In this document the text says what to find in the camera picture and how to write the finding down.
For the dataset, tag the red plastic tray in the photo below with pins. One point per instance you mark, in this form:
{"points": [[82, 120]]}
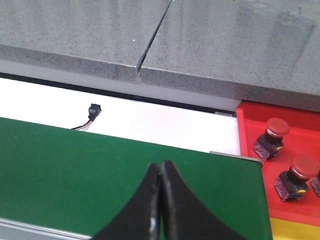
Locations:
{"points": [[302, 139]]}

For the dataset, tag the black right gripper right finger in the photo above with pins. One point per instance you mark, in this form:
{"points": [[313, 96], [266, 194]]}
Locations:
{"points": [[185, 217]]}

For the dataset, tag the grey stone slab shelf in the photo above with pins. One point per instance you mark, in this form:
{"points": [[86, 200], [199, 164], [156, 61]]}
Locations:
{"points": [[210, 53]]}

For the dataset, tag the green conveyor belt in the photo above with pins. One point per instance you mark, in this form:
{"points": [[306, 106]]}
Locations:
{"points": [[78, 181]]}

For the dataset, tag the yellow plastic tray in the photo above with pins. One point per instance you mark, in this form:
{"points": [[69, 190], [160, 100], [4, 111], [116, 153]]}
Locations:
{"points": [[290, 230]]}

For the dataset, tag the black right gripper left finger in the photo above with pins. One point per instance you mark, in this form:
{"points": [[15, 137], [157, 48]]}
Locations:
{"points": [[140, 218]]}

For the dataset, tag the red mushroom push button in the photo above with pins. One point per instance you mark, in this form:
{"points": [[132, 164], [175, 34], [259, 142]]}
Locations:
{"points": [[270, 142], [315, 183], [291, 184]]}

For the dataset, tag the black sensor with cable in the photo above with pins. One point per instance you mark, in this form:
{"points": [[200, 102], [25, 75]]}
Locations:
{"points": [[93, 111]]}

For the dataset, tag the aluminium conveyor side rail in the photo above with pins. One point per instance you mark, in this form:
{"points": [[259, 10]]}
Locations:
{"points": [[15, 230]]}

